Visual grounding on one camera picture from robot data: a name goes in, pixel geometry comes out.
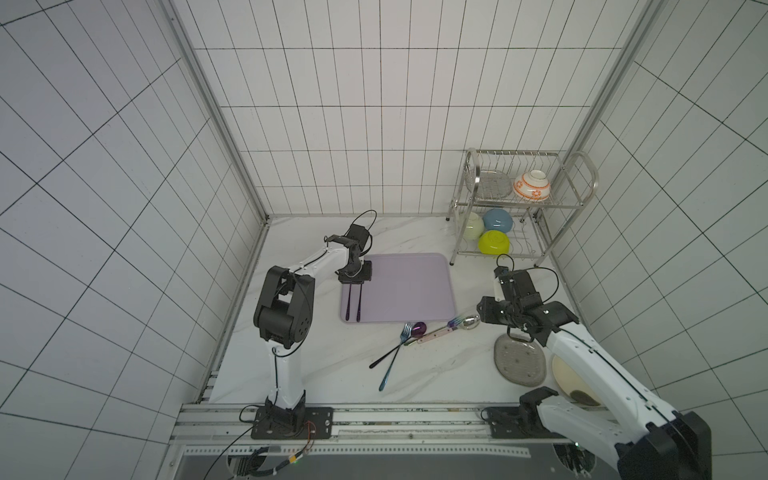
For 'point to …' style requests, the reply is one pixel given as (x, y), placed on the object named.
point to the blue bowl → (497, 219)
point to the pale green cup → (474, 226)
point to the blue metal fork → (406, 334)
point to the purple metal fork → (348, 303)
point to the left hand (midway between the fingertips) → (359, 284)
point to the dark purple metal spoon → (358, 316)
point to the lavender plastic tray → (410, 287)
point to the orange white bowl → (533, 185)
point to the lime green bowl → (494, 242)
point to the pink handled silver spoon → (469, 323)
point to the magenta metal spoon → (418, 329)
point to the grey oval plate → (521, 362)
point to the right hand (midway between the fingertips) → (473, 305)
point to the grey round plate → (493, 184)
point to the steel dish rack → (516, 204)
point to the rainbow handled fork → (450, 325)
